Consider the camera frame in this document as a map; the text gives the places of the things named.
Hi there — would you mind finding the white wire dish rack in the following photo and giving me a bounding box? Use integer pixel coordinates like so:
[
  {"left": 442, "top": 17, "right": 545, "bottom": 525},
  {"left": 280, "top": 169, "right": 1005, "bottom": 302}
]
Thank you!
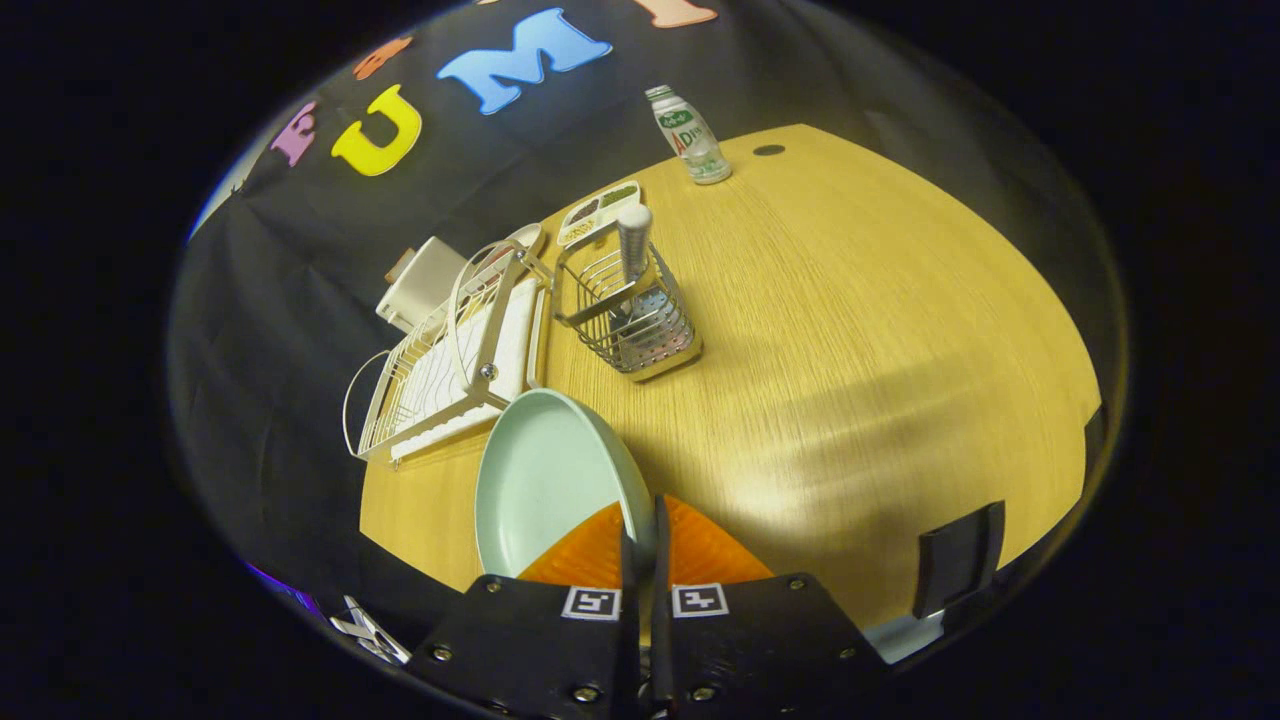
[{"left": 342, "top": 238, "right": 556, "bottom": 466}]

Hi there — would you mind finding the white divided dish with beans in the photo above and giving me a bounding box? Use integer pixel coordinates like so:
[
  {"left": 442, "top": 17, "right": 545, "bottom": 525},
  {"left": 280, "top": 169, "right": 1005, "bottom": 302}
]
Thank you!
[{"left": 556, "top": 180, "right": 643, "bottom": 248}]

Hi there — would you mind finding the grey plate with brown food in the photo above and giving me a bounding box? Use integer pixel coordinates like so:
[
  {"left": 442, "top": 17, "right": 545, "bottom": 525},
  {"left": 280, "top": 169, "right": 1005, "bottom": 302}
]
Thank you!
[{"left": 480, "top": 222, "right": 548, "bottom": 276}]

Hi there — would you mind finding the pale green plate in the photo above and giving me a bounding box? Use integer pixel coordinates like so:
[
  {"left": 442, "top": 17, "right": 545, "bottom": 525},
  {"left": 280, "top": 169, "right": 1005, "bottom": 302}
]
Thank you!
[{"left": 474, "top": 388, "right": 659, "bottom": 581}]

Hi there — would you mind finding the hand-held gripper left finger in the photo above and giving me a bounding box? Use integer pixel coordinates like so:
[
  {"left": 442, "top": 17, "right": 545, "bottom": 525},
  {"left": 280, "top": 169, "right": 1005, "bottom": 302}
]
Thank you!
[{"left": 405, "top": 498, "right": 641, "bottom": 720}]

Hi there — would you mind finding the clear bottle with green label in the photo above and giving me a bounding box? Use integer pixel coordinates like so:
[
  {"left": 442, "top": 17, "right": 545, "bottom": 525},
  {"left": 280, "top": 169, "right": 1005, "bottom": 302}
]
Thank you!
[{"left": 645, "top": 85, "right": 733, "bottom": 186}]

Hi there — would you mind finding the spoon with white handle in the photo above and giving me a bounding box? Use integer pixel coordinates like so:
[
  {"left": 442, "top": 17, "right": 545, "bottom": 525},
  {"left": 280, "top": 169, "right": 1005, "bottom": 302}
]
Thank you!
[{"left": 610, "top": 203, "right": 661, "bottom": 346}]

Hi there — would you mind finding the black rectangular panel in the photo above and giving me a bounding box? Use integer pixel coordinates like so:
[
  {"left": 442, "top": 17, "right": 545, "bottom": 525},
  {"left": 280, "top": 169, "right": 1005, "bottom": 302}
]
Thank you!
[{"left": 912, "top": 500, "right": 1006, "bottom": 621}]

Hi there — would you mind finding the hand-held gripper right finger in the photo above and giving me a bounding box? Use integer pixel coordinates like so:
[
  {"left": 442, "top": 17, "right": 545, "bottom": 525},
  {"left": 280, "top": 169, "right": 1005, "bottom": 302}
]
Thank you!
[{"left": 652, "top": 493, "right": 889, "bottom": 720}]

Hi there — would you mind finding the metal wire basket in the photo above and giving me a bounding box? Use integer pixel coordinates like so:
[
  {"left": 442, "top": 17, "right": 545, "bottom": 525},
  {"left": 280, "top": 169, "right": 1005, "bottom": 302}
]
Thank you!
[{"left": 550, "top": 225, "right": 704, "bottom": 383}]

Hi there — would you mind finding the white toaster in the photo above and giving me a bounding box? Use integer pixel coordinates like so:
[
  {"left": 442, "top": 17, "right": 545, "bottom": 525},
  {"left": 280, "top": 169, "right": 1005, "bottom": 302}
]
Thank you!
[{"left": 375, "top": 236, "right": 471, "bottom": 334}]

